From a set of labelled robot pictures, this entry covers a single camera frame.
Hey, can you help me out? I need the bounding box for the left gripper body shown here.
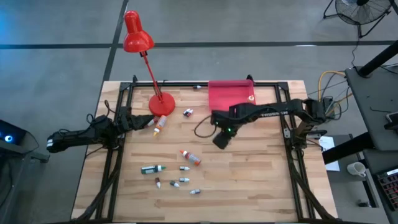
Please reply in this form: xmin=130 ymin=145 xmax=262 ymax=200
xmin=119 ymin=107 xmax=139 ymax=131

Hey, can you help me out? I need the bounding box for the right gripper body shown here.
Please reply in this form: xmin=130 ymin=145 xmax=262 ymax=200
xmin=212 ymin=105 xmax=242 ymax=137

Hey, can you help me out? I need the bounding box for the large dark red coloring bottle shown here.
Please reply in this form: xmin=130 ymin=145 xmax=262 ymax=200
xmin=146 ymin=116 xmax=160 ymax=129

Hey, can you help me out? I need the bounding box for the large yellow coloring bottle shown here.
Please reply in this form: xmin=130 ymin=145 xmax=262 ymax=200
xmin=152 ymin=114 xmax=168 ymax=137

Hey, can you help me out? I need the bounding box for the pink plastic bin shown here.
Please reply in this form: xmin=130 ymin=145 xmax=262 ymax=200
xmin=207 ymin=79 xmax=257 ymax=113

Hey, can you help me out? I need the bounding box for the large green coloring bottle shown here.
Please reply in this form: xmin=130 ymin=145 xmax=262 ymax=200
xmin=141 ymin=165 xmax=167 ymax=175

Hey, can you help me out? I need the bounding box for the large red-orange coloring bottle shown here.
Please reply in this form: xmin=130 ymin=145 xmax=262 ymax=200
xmin=179 ymin=149 xmax=202 ymax=167

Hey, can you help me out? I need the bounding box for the red desk lamp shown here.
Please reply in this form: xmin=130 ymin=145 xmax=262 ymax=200
xmin=123 ymin=10 xmax=177 ymax=118

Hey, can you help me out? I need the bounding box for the white paper sheet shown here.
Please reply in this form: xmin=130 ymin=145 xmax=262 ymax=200
xmin=317 ymin=136 xmax=341 ymax=172

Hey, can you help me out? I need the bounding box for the black device with blue light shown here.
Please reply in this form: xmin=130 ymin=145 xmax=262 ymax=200
xmin=0 ymin=119 xmax=27 ymax=147

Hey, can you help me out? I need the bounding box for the black slanted beam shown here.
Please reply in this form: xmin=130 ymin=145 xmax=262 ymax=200
xmin=322 ymin=132 xmax=376 ymax=165

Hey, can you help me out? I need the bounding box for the white mug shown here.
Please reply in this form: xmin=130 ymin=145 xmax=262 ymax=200
xmin=346 ymin=161 xmax=368 ymax=178

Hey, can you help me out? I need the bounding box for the grey side table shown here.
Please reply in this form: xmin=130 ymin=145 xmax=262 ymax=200
xmin=344 ymin=63 xmax=398 ymax=152

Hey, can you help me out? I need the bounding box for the grey desk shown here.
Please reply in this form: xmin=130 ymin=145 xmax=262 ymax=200
xmin=362 ymin=148 xmax=398 ymax=224

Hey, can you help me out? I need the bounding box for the black slanted pole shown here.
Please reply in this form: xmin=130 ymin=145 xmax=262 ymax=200
xmin=357 ymin=39 xmax=398 ymax=78

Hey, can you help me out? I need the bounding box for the black phone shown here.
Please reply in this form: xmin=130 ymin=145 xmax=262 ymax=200
xmin=384 ymin=111 xmax=398 ymax=131

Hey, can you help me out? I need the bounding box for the black keyboard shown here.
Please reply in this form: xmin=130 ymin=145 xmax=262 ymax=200
xmin=375 ymin=167 xmax=398 ymax=212

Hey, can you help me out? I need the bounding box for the black floor fan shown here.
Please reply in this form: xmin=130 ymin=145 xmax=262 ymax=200
xmin=322 ymin=0 xmax=393 ymax=39

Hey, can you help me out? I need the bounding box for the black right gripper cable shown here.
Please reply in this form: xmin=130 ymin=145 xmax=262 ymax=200
xmin=194 ymin=114 xmax=218 ymax=139

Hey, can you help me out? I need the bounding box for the black metal table frame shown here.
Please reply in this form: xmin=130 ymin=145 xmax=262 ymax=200
xmin=73 ymin=74 xmax=338 ymax=224

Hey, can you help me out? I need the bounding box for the yellow cable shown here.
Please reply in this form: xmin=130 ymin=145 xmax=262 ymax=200
xmin=317 ymin=70 xmax=354 ymax=116

